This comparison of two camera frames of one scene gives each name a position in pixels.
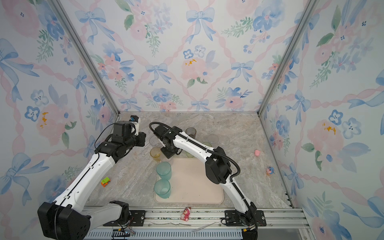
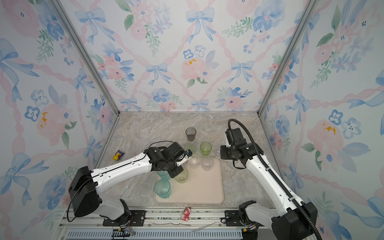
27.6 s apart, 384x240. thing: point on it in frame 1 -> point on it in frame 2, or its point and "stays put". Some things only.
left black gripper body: (138, 140) -> (174, 169)
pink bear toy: (185, 216) stays put
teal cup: (164, 169) stays put
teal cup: (162, 188) stays put
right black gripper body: (168, 154) -> (227, 153)
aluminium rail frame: (206, 223) stays put
